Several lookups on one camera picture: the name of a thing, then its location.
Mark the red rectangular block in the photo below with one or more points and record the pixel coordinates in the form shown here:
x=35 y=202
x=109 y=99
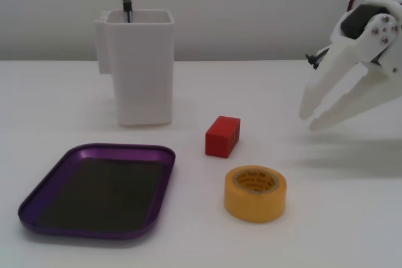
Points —
x=220 y=141

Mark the yellow tape roll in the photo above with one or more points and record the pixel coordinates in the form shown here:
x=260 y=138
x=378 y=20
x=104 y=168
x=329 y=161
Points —
x=251 y=205

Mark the purple metal tray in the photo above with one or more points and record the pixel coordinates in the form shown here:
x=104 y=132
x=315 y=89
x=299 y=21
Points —
x=100 y=192

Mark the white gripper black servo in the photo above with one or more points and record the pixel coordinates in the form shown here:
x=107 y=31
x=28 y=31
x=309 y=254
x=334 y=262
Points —
x=348 y=49

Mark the white plastic container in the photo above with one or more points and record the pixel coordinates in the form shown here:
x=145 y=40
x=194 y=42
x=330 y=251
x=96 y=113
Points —
x=141 y=76

